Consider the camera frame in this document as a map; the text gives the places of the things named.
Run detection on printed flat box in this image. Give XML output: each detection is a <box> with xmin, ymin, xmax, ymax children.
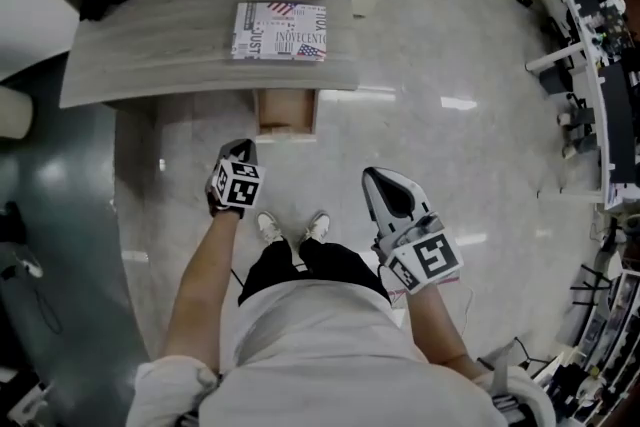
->
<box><xmin>230</xmin><ymin>1</ymin><xmax>329</xmax><ymax>62</ymax></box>

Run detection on person's left forearm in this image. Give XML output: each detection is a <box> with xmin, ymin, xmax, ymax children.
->
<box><xmin>162</xmin><ymin>212</ymin><xmax>239</xmax><ymax>374</ymax></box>

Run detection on long white office desk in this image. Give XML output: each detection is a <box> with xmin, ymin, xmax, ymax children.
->
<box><xmin>494</xmin><ymin>0</ymin><xmax>640</xmax><ymax>211</ymax></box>

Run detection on black computer tower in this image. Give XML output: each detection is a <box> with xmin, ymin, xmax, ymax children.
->
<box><xmin>538</xmin><ymin>64</ymin><xmax>574</xmax><ymax>96</ymax></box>

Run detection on grey wooden desk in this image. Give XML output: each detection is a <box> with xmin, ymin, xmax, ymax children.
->
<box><xmin>58</xmin><ymin>0</ymin><xmax>362</xmax><ymax>151</ymax></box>

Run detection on person's black trousers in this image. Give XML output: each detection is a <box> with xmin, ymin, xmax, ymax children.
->
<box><xmin>237</xmin><ymin>237</ymin><xmax>392</xmax><ymax>306</ymax></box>

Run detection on white floor cable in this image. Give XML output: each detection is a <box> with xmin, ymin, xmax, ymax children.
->
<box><xmin>389</xmin><ymin>274</ymin><xmax>474</xmax><ymax>336</ymax></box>

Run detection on white storage shelf rack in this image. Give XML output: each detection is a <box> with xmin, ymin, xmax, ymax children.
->
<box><xmin>572</xmin><ymin>264</ymin><xmax>640</xmax><ymax>416</ymax></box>

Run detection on black desk mat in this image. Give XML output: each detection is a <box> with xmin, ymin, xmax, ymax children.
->
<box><xmin>599</xmin><ymin>62</ymin><xmax>636</xmax><ymax>184</ymax></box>

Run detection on person's white shirt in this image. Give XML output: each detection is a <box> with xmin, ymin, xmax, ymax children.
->
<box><xmin>124</xmin><ymin>277</ymin><xmax>556</xmax><ymax>427</ymax></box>

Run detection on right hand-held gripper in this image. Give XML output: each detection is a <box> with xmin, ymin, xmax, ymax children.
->
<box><xmin>360</xmin><ymin>166</ymin><xmax>465</xmax><ymax>297</ymax></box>

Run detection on person's right forearm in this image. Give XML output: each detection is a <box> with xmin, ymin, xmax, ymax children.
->
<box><xmin>407</xmin><ymin>282</ymin><xmax>484</xmax><ymax>371</ymax></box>

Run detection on black folding stand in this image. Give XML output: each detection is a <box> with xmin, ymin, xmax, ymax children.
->
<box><xmin>569</xmin><ymin>264</ymin><xmax>614</xmax><ymax>311</ymax></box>

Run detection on person's left white shoe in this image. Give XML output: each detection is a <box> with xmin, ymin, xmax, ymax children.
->
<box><xmin>255</xmin><ymin>210</ymin><xmax>281</xmax><ymax>244</ymax></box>

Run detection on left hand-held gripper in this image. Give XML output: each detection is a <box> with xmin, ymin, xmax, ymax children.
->
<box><xmin>203</xmin><ymin>137</ymin><xmax>268</xmax><ymax>220</ymax></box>

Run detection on cable with white adapter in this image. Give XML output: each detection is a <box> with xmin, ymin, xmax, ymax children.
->
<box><xmin>0</xmin><ymin>249</ymin><xmax>64</xmax><ymax>335</ymax></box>

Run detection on person's right white shoe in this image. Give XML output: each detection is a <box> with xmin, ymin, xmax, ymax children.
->
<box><xmin>299</xmin><ymin>210</ymin><xmax>331</xmax><ymax>244</ymax></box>

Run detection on person's white shoe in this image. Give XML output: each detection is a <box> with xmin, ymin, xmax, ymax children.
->
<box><xmin>299</xmin><ymin>210</ymin><xmax>331</xmax><ymax>244</ymax></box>
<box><xmin>255</xmin><ymin>210</ymin><xmax>281</xmax><ymax>244</ymax></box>

